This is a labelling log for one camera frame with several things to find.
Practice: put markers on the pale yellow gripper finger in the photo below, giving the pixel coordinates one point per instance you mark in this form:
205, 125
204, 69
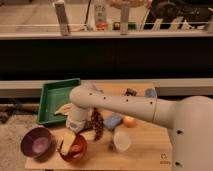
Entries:
67, 142

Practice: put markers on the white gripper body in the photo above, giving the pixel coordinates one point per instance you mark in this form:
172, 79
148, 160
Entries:
76, 119

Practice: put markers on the red pepper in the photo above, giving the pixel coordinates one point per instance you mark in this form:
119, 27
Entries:
76, 149

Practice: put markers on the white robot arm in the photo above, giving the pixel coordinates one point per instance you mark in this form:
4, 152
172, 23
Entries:
191, 121

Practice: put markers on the red bowl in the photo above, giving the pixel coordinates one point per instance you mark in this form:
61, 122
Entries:
74, 158

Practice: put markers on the purple bowl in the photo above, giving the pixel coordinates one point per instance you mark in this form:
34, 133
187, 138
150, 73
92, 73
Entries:
36, 142

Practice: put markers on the yellow banana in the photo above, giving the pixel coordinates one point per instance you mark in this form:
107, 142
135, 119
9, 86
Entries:
64, 109

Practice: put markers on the brown pine cone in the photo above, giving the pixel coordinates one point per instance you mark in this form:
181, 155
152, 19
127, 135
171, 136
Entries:
97, 124

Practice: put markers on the green plastic tray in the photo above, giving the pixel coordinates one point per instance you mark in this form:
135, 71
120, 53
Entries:
53, 96

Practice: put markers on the blue sponge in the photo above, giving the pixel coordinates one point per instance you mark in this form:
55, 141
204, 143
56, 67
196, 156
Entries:
112, 121

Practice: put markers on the white cup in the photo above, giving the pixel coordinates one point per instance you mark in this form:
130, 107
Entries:
122, 141

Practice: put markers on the orange fruit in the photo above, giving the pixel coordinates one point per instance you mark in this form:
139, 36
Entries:
129, 122

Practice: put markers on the blue grey round object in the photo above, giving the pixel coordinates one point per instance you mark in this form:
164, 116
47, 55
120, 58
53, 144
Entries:
150, 93

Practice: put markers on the white bottle with label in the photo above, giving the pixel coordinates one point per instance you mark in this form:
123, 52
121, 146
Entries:
100, 15

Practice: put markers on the grey post left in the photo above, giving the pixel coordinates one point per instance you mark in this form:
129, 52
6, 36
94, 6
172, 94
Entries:
62, 17

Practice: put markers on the grey post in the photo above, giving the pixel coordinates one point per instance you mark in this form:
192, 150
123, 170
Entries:
125, 9
62, 17

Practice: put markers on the grey post right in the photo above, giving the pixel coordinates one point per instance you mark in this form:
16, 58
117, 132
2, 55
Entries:
125, 9

